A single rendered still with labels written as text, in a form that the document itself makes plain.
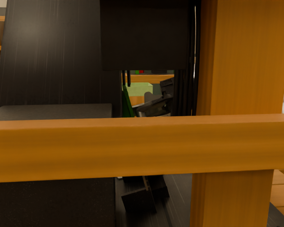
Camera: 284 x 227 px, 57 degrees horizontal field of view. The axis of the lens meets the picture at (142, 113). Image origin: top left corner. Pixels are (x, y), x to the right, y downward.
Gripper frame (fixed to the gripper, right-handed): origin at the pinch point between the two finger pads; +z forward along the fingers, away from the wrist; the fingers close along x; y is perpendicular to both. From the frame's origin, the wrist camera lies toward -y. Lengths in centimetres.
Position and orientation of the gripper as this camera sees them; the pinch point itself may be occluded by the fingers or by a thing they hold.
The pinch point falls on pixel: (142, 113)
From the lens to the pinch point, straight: 83.5
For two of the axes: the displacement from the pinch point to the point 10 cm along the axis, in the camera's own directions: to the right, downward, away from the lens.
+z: -9.5, 3.2, -0.4
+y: -2.9, -8.2, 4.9
